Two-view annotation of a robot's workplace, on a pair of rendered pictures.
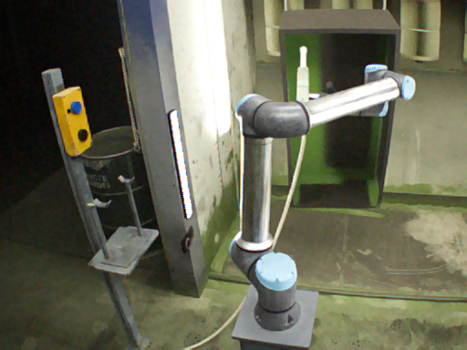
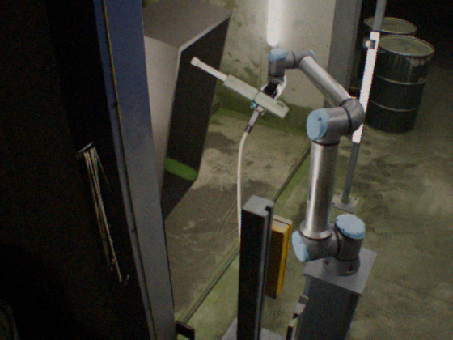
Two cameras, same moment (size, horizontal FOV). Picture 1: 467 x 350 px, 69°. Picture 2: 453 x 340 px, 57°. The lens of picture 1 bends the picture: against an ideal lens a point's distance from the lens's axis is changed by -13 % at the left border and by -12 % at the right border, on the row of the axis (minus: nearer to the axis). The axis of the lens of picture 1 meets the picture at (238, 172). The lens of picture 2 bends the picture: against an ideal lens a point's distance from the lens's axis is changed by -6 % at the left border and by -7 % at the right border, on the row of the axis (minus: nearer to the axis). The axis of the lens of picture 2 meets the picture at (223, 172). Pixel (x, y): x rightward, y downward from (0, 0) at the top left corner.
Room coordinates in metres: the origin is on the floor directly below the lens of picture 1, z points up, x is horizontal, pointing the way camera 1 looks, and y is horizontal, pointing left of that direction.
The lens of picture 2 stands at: (1.37, 1.47, 2.29)
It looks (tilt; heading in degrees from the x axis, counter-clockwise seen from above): 36 degrees down; 281
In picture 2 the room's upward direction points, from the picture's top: straight up
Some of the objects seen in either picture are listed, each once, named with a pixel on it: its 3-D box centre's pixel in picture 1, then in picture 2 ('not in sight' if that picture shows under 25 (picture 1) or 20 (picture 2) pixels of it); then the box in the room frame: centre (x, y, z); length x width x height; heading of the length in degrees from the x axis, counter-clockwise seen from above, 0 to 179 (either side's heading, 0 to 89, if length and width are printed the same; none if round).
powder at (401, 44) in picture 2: not in sight; (404, 46); (0.38, -2.83, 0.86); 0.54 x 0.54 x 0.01
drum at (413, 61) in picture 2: not in sight; (395, 85); (0.38, -2.82, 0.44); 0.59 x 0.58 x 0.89; 86
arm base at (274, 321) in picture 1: (276, 305); (342, 255); (1.06, -0.10, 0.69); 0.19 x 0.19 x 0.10
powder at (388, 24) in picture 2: not in sight; (390, 26); (0.43, -3.47, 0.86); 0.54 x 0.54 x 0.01
